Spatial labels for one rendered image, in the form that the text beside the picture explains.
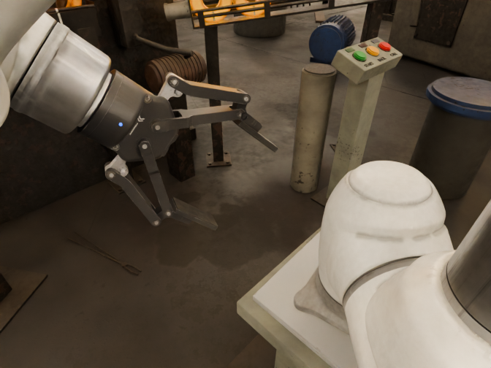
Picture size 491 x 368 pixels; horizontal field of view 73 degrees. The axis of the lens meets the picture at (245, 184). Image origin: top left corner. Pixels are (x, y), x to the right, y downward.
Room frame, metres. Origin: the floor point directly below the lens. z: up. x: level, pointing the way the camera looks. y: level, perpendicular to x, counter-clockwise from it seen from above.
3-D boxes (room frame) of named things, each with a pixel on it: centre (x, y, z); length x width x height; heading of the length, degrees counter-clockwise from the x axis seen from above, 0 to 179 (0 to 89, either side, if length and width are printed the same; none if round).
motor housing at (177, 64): (1.27, 0.27, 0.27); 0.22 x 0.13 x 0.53; 133
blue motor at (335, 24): (2.99, -0.76, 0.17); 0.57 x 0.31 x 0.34; 153
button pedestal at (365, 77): (1.08, -0.40, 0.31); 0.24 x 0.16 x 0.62; 133
